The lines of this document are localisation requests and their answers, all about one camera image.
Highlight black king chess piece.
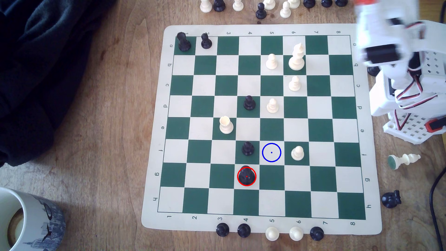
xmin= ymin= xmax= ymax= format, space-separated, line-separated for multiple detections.
xmin=239 ymin=165 xmax=256 ymax=186

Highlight white rook chess piece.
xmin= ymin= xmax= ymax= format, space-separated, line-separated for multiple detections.
xmin=219 ymin=116 xmax=234 ymax=135

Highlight green and white chess mat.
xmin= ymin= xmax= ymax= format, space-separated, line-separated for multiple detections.
xmin=141 ymin=24 xmax=383 ymax=235

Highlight black rook chess piece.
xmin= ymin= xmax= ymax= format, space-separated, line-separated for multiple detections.
xmin=176 ymin=32 xmax=191 ymax=52

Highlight white king chess piece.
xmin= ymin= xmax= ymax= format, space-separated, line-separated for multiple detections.
xmin=289 ymin=43 xmax=306 ymax=71

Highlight black knight chess piece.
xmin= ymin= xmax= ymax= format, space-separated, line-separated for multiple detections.
xmin=381 ymin=190 xmax=402 ymax=208

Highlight white bishop with green felt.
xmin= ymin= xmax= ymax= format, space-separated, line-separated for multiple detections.
xmin=387 ymin=153 xmax=421 ymax=171

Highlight dark blue cloth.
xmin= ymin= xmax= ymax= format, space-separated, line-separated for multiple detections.
xmin=0 ymin=0 xmax=117 ymax=167

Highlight white mug with skyline print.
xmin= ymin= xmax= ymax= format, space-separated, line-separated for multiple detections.
xmin=0 ymin=187 xmax=66 ymax=251

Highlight red black servo wires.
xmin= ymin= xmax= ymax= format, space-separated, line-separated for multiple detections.
xmin=395 ymin=21 xmax=440 ymax=130

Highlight black cable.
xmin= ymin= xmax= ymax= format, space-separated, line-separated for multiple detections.
xmin=429 ymin=170 xmax=446 ymax=251

